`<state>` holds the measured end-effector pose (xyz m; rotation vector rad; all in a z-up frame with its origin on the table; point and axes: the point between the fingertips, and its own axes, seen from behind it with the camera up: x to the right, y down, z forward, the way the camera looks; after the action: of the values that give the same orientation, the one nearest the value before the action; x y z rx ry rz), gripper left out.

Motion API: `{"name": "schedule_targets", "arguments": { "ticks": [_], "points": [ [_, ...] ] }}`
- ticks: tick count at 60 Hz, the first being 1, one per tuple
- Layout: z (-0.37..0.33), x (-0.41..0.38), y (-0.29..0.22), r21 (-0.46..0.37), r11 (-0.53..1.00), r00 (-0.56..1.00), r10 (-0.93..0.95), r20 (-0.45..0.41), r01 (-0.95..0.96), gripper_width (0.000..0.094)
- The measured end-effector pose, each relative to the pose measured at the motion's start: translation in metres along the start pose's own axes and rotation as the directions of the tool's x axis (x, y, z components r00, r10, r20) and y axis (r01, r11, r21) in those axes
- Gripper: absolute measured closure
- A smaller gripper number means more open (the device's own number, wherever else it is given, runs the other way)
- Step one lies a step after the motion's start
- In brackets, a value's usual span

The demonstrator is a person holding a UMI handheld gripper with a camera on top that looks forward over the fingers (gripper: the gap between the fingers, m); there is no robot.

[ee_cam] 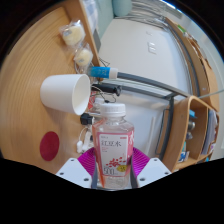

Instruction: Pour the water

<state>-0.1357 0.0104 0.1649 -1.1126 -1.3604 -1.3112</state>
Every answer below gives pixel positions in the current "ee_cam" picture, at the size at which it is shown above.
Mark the white paper cup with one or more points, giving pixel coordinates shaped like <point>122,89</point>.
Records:
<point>60,91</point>

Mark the black cylindrical device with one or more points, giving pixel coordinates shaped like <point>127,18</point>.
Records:
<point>108,89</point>

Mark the wooden wall shelf unit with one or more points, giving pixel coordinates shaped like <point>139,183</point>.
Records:
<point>180,133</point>

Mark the bed with light bedding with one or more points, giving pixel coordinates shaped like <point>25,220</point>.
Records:
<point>103,16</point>

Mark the clear drink bottle pink label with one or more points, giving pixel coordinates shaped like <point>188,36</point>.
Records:
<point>113,146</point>

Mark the flat round red coaster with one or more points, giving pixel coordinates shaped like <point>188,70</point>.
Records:
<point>49,146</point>

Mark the blue tube with white cap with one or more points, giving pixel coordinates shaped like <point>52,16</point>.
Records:
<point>101,72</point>

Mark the long wooden wall shelf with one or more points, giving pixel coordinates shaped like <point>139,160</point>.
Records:
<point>203,73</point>

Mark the white wall switch plate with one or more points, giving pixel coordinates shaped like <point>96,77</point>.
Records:
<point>152,48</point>

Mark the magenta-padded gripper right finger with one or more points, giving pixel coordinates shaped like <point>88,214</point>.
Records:
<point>153,170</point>

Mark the grey metal desk frame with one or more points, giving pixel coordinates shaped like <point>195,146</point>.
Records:
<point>150,81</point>

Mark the teal pillow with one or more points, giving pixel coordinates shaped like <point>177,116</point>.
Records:
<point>121,7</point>

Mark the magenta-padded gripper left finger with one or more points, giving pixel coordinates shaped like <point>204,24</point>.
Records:
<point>71,170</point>

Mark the plastic-wrapped yellow bun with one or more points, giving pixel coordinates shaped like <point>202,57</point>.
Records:
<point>84,56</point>
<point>73,34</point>

